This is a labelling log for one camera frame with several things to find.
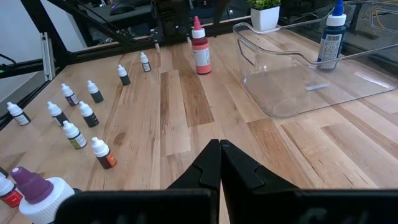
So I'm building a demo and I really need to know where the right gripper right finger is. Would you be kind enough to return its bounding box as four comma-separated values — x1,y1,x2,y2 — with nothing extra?
221,139,398,224

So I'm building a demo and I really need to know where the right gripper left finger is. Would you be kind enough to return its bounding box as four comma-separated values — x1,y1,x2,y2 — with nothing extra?
55,139,221,224

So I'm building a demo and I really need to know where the small orange label dropper bottle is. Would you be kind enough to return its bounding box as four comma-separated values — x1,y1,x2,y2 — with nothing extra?
90,136,118,170

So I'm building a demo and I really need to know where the small green label dropper bottle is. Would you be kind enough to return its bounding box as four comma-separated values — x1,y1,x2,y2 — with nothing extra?
62,119,88,150

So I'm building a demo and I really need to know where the small dark dropper bottle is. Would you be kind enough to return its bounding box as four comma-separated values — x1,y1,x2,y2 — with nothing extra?
117,64,132,86
78,100,100,128
86,80,104,104
6,101,32,127
139,51,152,73

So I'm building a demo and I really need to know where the pink food coloring bottle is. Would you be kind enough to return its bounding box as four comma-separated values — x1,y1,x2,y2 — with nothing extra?
190,16,213,75

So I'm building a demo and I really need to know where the small grape purple dropper bottle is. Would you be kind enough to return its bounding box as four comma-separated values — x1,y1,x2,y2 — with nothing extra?
60,83,80,107

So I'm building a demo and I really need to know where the blue food coloring bottle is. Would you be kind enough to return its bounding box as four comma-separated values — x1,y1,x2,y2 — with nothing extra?
316,0,348,70

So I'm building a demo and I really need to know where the purple tipped food coloring bottle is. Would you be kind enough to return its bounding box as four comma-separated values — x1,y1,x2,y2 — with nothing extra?
10,166,82,224

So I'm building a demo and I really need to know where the clear plastic bin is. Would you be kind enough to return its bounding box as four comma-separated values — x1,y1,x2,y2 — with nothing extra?
232,0,398,118

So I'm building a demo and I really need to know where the small red label dropper bottle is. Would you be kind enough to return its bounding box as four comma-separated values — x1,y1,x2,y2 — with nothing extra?
0,172,25,208

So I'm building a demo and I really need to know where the small green plant white pot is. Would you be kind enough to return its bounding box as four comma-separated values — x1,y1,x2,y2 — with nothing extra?
247,0,282,32

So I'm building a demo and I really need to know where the silver aluminium extrusion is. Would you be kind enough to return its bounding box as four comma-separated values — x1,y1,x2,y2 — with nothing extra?
39,30,55,82

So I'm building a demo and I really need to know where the yellow extension cable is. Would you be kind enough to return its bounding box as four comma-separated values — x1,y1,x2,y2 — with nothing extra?
373,4,388,30

